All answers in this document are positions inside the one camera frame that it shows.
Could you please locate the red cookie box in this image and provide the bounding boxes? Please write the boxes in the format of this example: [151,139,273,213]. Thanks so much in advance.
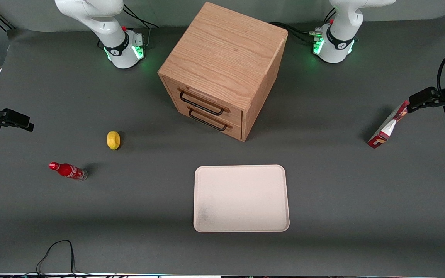
[367,100,409,149]

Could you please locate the cream plastic tray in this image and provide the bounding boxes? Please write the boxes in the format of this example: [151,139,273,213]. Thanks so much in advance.
[193,165,290,233]

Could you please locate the red cola bottle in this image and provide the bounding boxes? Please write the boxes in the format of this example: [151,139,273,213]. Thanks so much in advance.
[49,161,88,181]

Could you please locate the yellow lemon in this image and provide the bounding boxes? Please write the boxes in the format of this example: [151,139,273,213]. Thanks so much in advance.
[107,131,121,150]

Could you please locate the dark grey table mat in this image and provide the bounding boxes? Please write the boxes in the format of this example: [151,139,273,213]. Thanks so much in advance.
[0,15,445,276]

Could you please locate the wooden drawer cabinet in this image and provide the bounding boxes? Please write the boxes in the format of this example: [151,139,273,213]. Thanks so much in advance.
[158,2,289,142]

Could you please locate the thin black looped cable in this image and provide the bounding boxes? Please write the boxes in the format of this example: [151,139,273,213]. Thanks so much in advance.
[35,239,117,277]

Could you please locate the black left base cables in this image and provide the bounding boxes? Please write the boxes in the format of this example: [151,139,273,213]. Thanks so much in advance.
[270,8,337,45]

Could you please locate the black base cables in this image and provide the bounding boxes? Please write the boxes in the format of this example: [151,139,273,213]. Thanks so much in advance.
[270,8,337,45]
[98,4,160,50]

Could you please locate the black right base cables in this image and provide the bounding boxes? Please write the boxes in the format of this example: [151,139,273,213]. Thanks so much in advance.
[98,4,160,50]

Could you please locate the long black drawer handle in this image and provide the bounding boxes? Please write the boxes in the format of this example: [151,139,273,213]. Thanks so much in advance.
[178,90,225,116]

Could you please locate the short black drawer handle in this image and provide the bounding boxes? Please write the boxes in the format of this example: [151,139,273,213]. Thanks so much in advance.
[188,109,228,132]

